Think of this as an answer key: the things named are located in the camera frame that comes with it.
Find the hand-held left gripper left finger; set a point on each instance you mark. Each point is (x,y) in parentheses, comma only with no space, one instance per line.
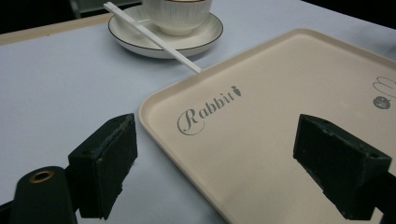
(102,165)

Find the white ribbed cup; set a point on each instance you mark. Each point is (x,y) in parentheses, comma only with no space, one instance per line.
(177,15)

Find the beige plastic tray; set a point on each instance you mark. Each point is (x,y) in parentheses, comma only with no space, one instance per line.
(264,130)

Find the white chopstick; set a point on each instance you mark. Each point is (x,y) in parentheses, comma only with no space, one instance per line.
(155,39)

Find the white saucer with dark rim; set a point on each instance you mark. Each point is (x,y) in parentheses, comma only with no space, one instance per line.
(143,37)

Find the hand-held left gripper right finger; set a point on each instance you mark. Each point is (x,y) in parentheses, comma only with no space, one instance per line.
(339,161)

